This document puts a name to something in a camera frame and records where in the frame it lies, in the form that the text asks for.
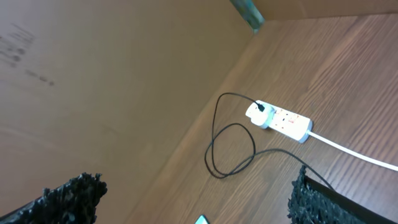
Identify Samsung Galaxy smartphone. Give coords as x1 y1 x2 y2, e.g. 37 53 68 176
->
194 215 210 224

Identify white charger adapter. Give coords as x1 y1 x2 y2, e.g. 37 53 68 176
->
245 101 275 129

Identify white power strip cord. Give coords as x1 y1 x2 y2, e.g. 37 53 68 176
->
306 129 398 172

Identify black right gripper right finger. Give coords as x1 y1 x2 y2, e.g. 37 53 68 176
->
287 166 394 224

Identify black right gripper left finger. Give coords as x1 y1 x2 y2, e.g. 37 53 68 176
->
1 172 108 224

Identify green patterned strip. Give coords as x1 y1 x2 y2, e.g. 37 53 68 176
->
229 0 265 34

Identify white power strip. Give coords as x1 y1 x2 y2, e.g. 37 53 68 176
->
256 100 313 143

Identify black charger cable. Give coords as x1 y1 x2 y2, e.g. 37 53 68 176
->
203 92 335 190

